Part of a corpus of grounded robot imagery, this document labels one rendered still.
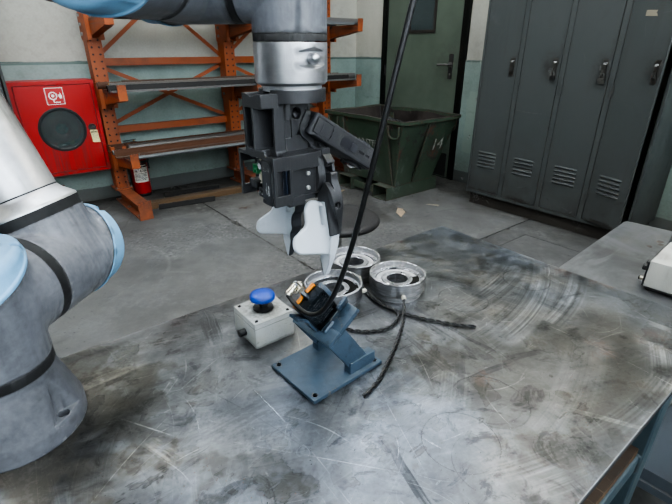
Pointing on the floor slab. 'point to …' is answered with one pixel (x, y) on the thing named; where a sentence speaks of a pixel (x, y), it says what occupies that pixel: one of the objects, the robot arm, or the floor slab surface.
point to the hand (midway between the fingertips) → (311, 254)
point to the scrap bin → (396, 147)
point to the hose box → (67, 127)
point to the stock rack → (111, 95)
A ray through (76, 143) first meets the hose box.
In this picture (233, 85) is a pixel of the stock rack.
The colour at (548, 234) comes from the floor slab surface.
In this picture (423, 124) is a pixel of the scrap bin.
